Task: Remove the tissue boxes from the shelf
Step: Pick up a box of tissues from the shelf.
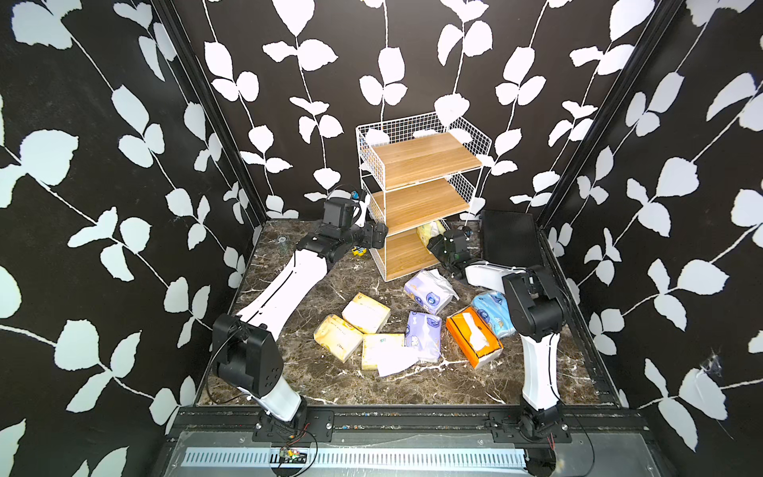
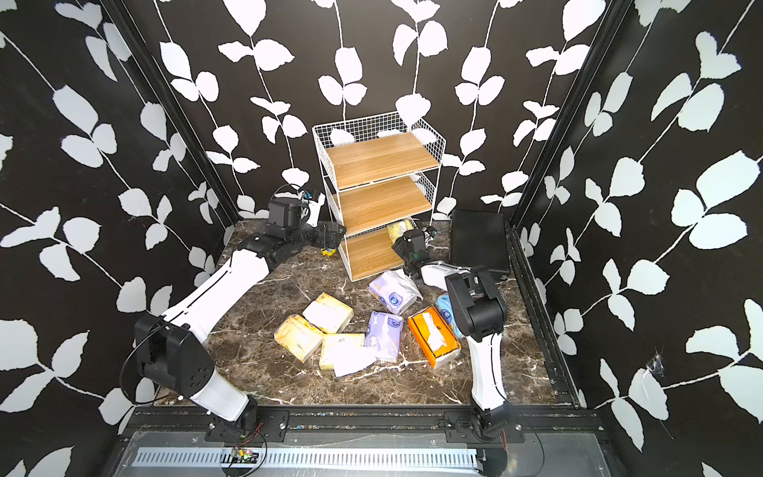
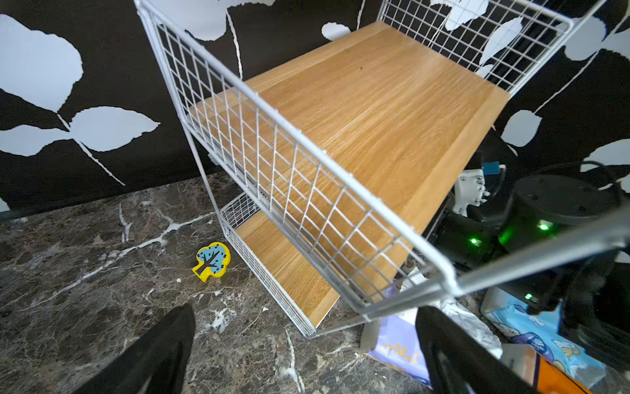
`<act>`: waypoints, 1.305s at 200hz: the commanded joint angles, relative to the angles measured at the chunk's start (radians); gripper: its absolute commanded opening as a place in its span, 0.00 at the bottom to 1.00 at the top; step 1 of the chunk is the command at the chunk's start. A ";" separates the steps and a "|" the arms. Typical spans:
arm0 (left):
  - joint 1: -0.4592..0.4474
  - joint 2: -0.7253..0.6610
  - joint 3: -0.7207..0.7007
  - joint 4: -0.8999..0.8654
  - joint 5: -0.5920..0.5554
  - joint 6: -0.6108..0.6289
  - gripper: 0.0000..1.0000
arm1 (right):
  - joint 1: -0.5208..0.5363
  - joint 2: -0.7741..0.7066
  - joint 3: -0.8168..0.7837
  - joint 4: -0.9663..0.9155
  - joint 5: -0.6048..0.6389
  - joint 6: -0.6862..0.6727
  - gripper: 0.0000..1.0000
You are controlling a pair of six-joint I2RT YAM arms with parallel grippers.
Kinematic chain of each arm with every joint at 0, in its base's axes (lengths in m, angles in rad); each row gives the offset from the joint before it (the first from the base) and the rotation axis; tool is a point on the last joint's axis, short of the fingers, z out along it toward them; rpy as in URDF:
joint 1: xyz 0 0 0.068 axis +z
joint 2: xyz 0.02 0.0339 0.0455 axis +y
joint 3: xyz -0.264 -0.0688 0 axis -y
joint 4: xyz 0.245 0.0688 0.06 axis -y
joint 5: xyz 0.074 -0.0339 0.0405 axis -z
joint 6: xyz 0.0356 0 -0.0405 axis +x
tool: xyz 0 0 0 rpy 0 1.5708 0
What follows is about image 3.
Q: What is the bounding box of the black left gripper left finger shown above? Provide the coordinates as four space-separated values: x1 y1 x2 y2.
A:
76 304 196 393

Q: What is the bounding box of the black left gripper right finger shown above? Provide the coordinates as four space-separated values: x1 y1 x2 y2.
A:
415 306 536 393

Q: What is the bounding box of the purple white tissue pack bottom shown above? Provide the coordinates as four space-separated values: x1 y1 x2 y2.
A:
360 297 503 387

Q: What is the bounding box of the blue cartoon tissue pack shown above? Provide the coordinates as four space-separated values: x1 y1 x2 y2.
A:
481 287 605 388

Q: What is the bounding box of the orange tissue pack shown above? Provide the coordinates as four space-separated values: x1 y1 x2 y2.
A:
500 344 592 394

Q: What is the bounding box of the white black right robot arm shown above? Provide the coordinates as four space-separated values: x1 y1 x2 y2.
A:
431 174 629 370

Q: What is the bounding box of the small yellow toy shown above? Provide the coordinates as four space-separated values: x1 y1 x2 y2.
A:
192 242 231 282

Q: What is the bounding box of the white wire wooden shelf rack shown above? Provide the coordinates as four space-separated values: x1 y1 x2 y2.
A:
136 1 629 338

